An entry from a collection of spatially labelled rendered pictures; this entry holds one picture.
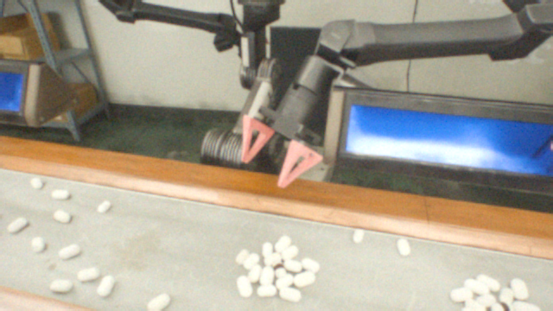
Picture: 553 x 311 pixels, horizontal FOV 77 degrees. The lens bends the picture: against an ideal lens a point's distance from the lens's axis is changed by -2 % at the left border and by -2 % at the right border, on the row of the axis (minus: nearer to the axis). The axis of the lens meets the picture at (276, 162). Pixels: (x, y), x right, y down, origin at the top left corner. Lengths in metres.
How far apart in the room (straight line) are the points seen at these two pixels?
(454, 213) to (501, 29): 0.36
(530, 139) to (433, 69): 2.25
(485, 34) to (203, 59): 2.20
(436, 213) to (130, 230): 0.62
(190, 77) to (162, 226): 2.12
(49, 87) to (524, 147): 0.53
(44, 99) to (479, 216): 0.77
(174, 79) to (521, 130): 2.63
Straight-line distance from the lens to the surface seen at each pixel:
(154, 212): 0.81
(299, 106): 0.56
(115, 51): 3.01
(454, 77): 2.67
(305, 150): 0.53
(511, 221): 0.84
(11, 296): 0.72
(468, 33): 0.73
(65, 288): 0.70
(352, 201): 0.77
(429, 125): 0.36
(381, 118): 0.36
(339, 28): 0.62
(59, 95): 0.54
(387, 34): 0.65
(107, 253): 0.75
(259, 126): 0.61
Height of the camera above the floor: 1.24
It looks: 32 degrees down
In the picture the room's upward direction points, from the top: straight up
